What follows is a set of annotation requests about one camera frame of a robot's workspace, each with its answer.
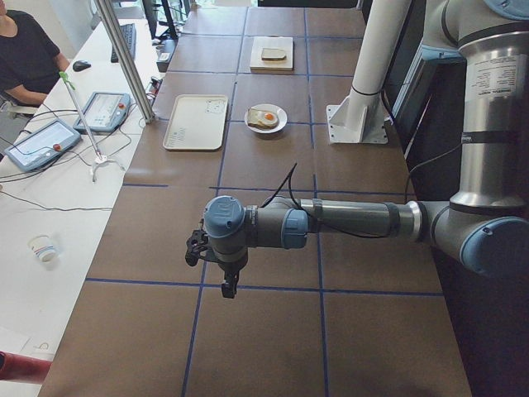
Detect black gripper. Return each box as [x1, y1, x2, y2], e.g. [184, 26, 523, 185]
[218, 252, 248, 299]

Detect brown bread slice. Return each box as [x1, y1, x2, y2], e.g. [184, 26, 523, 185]
[260, 48, 287, 62]

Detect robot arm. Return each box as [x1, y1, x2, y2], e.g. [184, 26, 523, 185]
[186, 1, 528, 298]

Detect bread slice under egg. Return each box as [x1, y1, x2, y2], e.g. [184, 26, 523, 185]
[246, 108, 278, 130]

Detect white round plate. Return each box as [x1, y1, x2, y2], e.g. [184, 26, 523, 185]
[244, 103, 288, 134]

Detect cream bear serving tray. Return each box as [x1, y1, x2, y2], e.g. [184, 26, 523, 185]
[162, 94, 228, 151]

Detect fried egg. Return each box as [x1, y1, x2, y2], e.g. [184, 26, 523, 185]
[255, 110, 279, 128]

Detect paper cup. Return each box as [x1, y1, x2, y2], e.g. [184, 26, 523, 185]
[27, 235, 58, 263]

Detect far teach pendant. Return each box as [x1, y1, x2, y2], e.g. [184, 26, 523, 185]
[83, 92, 131, 135]

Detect teach pendant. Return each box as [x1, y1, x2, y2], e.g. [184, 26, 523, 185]
[83, 92, 131, 135]
[4, 119, 81, 172]

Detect red object at corner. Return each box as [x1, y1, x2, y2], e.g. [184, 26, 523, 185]
[0, 352, 52, 385]

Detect near teach pendant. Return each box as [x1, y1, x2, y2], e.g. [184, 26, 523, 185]
[4, 119, 81, 172]

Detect wooden cutting board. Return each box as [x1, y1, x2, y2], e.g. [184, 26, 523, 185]
[250, 36, 293, 72]

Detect black computer mouse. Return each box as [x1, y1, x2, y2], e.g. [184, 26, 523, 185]
[72, 60, 92, 72]

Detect black keyboard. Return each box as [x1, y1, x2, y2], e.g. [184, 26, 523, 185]
[110, 23, 136, 63]

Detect person in black shirt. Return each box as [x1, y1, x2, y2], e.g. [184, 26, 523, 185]
[1, 2, 69, 106]

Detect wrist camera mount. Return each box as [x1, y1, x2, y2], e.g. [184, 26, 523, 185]
[185, 222, 217, 266]

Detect grabber stick with green handle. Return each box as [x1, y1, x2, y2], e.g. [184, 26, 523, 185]
[59, 71, 125, 183]

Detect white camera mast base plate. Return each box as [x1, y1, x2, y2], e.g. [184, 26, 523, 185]
[326, 105, 388, 145]

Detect aluminium profile post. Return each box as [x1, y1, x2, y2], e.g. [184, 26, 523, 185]
[94, 0, 155, 124]

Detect white camera mast pole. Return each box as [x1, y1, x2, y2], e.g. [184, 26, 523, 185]
[350, 0, 412, 98]

